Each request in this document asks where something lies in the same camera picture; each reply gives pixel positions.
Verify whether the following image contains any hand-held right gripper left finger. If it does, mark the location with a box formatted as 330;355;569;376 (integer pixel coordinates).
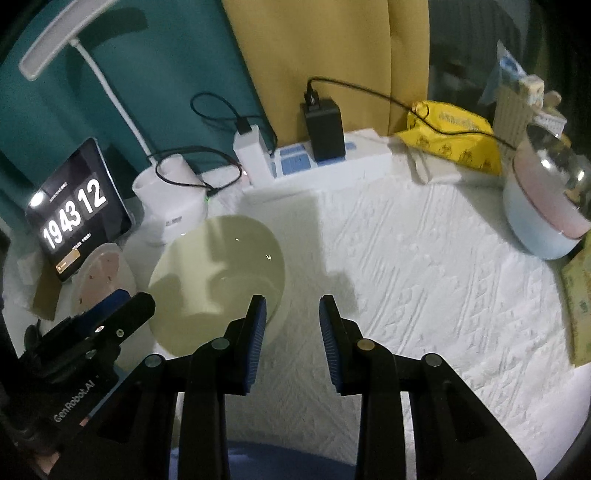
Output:
55;294;269;480

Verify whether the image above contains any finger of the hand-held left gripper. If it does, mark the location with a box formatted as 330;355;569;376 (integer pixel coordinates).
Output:
83;293;156;344
74;289;131;327

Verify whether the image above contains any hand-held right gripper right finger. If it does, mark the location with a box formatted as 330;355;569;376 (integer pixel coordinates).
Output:
318;294;539;480

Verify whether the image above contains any pink speckled bowl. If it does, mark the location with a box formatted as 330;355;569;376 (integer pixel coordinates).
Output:
71;242;137;319

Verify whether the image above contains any cream bowl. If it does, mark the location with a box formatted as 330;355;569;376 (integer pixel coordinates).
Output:
148;215;286;358

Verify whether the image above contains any cardboard box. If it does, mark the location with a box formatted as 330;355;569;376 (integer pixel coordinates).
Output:
32;272;63;320

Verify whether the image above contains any tablet with clock display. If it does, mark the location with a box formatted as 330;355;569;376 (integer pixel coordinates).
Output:
25;137;133;282

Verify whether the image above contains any white desk lamp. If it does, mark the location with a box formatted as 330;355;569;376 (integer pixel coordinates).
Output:
18;0;209;244

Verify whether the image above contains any white quilted tablecloth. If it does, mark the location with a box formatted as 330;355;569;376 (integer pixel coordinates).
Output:
0;152;591;480

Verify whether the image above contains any white charger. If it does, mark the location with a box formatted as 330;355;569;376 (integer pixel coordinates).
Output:
232;124;273;188

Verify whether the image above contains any white power strip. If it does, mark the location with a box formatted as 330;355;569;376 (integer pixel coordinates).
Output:
270;129;392;190

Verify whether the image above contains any white flat packet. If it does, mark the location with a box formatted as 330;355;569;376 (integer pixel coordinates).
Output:
406;150;462;185

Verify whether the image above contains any black charger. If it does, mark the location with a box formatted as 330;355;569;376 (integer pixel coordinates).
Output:
301;91;347;162

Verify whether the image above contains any yellow bag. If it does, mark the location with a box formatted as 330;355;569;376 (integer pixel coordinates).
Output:
399;100;503;176

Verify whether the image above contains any yellow tissue pack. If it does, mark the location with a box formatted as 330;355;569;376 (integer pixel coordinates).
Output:
561;231;591;367

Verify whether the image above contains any teal curtain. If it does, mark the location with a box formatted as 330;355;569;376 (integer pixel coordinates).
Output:
0;0;278;176

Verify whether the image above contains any white woven basket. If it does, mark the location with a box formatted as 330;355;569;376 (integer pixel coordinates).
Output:
494;85;568;148

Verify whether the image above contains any metal bowl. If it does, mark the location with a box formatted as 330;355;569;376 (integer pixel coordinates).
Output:
519;124;591;208

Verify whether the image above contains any yellow curtain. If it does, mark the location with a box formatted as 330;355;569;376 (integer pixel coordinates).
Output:
222;0;432;144

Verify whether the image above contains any pale yellow box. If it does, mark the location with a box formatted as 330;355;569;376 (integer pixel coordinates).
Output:
519;75;546;109

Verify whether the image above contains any blue white packet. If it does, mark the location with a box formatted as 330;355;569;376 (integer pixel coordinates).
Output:
478;41;527;104

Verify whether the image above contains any glass window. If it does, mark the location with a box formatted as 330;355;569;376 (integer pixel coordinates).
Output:
427;0;546;93

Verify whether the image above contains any looped black cable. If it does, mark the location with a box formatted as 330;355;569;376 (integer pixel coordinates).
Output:
154;92;253;192

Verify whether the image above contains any long black charging cable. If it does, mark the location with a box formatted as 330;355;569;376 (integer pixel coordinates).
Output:
306;76;520;151

